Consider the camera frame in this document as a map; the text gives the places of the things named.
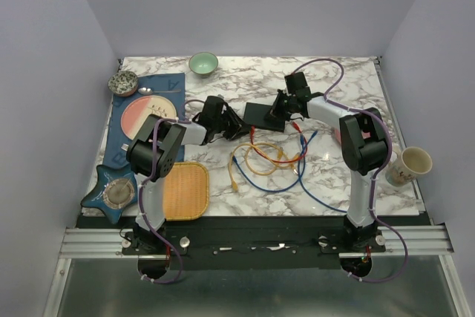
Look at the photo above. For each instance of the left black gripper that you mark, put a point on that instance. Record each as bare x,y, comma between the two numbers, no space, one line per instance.
238,126

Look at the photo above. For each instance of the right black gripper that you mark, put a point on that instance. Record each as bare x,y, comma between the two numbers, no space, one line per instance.
274,110

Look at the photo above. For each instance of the black network switch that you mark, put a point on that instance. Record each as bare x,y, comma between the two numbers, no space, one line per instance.
258,116

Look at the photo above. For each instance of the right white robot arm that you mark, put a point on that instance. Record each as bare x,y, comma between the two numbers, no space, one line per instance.
365,142

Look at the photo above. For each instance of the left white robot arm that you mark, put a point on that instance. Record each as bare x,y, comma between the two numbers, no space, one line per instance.
154,150

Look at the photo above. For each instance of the pink dotted plate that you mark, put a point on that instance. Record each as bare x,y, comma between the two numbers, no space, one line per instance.
337,136

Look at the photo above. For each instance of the green ceramic bowl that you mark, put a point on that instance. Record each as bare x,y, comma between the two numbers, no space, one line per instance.
203,64

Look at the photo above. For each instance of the orange woven tray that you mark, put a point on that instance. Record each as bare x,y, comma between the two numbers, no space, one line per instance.
186,192

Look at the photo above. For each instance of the metal spoon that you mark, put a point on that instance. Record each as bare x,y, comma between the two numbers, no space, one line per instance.
151,91

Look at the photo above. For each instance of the pink and cream plate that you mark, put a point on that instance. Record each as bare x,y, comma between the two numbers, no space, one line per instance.
137,112

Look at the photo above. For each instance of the patterned small bowl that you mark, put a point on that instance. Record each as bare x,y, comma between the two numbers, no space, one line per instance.
123,83

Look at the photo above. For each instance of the blue placemat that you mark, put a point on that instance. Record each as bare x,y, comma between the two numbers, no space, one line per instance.
114,156

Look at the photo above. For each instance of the blue star-shaped dish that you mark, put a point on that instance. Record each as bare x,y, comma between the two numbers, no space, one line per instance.
114,191

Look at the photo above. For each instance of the cream printed mug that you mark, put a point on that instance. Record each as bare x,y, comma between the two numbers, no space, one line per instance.
408,164

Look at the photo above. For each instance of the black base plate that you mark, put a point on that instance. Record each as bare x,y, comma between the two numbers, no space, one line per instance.
319,253

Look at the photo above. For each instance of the aluminium mounting rail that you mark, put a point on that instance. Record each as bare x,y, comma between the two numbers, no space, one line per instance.
109,243

